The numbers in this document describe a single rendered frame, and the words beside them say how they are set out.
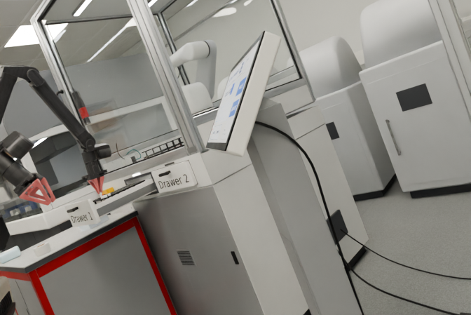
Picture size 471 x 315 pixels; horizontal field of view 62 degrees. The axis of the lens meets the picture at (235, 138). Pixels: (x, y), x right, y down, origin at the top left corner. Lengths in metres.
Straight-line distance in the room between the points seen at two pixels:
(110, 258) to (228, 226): 0.70
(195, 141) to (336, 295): 0.79
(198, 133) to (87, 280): 0.90
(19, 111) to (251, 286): 1.81
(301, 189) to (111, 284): 1.24
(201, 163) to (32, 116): 1.46
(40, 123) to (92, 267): 1.12
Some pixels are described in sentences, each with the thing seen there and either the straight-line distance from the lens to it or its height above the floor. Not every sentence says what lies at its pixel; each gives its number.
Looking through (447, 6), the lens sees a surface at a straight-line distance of 0.98.
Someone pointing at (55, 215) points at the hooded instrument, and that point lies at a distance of 2.74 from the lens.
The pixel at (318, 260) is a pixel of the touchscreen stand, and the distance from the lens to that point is 1.23.
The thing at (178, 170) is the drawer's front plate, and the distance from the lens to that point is 1.73.
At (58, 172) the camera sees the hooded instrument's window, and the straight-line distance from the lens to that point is 2.80.
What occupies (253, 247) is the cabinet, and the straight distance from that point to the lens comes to 1.76.
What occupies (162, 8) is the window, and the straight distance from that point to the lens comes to 1.78.
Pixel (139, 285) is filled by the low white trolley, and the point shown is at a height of 0.40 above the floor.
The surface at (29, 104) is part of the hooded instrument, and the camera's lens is 2.82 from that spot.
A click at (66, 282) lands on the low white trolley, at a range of 2.04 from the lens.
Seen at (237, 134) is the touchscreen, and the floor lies 0.99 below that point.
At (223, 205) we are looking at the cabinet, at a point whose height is 0.70.
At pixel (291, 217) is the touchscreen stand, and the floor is 0.69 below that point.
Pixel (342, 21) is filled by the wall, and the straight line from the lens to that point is 4.72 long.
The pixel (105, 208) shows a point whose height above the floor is 0.86.
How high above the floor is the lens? 1.03
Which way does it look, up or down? 3 degrees down
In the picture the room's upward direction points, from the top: 21 degrees counter-clockwise
